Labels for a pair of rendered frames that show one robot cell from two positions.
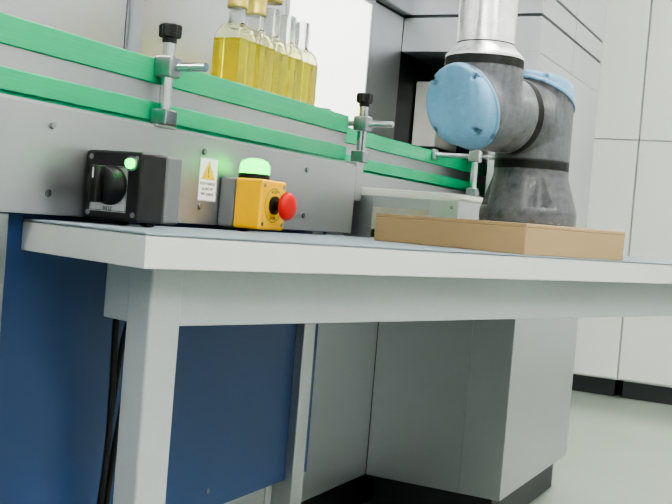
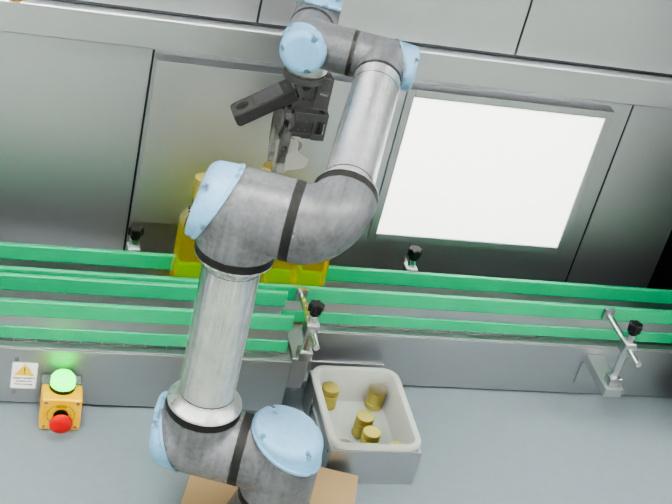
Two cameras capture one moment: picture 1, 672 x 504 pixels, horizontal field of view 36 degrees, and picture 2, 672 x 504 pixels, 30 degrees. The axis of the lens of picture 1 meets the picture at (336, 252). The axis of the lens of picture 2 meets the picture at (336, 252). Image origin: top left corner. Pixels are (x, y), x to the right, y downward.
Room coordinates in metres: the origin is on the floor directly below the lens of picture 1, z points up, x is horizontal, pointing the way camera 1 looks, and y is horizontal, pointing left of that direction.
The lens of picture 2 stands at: (0.56, -1.34, 2.28)
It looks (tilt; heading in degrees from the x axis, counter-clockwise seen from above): 32 degrees down; 45
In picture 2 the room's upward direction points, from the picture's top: 15 degrees clockwise
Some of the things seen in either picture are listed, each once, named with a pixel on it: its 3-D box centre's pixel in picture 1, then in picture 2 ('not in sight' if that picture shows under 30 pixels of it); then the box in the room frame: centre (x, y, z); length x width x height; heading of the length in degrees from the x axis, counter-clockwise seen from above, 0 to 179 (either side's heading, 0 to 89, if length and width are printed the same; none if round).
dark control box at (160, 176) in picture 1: (132, 189); not in sight; (1.21, 0.24, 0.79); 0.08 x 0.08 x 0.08; 64
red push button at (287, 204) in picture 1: (281, 206); (60, 420); (1.44, 0.08, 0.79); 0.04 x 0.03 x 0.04; 154
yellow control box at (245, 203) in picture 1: (253, 205); (60, 403); (1.46, 0.12, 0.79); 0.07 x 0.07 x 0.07; 64
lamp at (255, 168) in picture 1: (254, 168); (63, 380); (1.46, 0.12, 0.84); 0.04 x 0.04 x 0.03
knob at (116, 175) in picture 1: (101, 184); not in sight; (1.16, 0.27, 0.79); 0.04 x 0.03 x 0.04; 64
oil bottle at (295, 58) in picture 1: (280, 101); (280, 263); (1.90, 0.12, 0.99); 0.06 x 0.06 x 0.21; 64
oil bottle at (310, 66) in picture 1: (296, 105); (310, 265); (1.95, 0.10, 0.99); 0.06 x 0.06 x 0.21; 65
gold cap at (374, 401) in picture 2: not in sight; (375, 397); (2.01, -0.10, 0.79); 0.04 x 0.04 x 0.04
